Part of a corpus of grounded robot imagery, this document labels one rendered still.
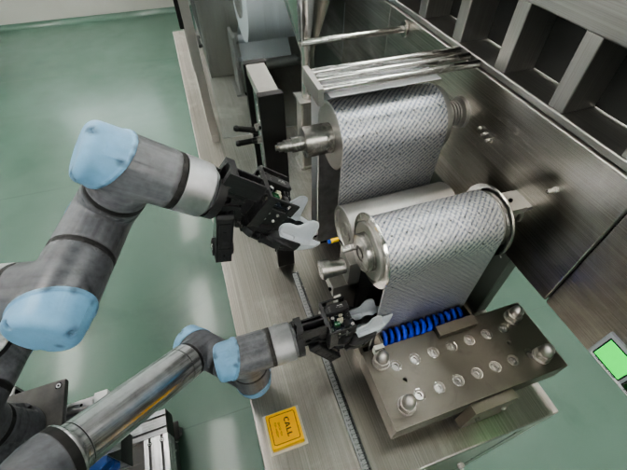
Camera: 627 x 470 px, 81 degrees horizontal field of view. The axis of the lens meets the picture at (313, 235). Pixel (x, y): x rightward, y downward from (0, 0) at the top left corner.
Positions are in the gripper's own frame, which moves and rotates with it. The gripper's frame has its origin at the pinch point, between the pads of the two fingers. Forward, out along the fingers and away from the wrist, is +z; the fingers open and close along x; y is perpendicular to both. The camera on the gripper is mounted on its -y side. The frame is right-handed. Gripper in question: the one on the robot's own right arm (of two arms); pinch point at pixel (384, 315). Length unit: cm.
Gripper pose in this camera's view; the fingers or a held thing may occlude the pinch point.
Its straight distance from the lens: 81.3
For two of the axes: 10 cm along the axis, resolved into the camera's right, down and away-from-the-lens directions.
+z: 9.5, -2.4, 2.1
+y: 0.0, -6.6, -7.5
